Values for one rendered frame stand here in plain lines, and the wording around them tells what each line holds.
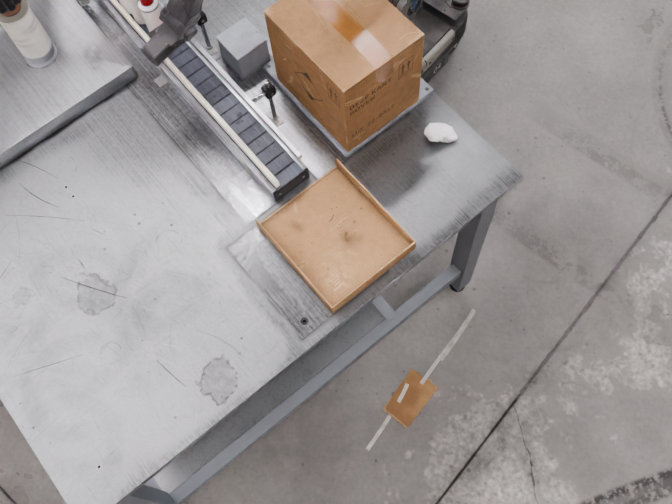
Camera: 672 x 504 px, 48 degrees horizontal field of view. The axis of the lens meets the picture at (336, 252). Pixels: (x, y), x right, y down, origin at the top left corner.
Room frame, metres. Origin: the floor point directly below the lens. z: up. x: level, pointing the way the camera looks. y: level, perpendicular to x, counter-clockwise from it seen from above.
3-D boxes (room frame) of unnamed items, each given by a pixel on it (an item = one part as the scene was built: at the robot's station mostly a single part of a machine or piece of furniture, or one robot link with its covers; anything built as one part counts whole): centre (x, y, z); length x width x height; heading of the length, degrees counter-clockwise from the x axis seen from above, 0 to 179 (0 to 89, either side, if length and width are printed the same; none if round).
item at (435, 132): (0.98, -0.31, 0.85); 0.08 x 0.07 x 0.04; 45
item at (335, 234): (0.74, 0.00, 0.85); 0.30 x 0.26 x 0.04; 32
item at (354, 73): (1.14, -0.09, 0.99); 0.30 x 0.24 x 0.27; 32
